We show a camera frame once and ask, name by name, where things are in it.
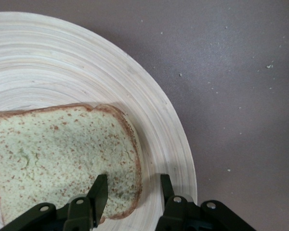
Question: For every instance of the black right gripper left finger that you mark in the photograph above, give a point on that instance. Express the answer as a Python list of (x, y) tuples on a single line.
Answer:
[(86, 211)]

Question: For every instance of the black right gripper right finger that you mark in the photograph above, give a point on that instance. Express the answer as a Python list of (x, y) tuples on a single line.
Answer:
[(183, 216)]

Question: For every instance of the speckled bread slice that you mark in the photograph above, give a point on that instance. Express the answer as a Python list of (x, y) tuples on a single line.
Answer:
[(62, 156)]

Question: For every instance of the round light wooden plate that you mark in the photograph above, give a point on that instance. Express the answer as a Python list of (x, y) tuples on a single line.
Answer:
[(62, 60)]

